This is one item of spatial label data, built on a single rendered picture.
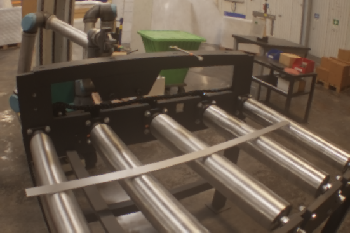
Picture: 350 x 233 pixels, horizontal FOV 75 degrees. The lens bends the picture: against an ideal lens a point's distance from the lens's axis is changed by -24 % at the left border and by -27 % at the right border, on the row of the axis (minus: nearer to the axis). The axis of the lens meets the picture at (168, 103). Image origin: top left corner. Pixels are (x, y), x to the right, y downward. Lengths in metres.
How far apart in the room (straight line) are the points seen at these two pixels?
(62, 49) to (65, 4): 0.39
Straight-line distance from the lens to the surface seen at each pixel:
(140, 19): 5.00
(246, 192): 0.94
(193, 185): 1.87
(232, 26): 7.99
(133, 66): 1.29
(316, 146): 1.41
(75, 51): 4.64
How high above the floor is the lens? 1.46
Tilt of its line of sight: 22 degrees down
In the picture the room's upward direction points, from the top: 4 degrees clockwise
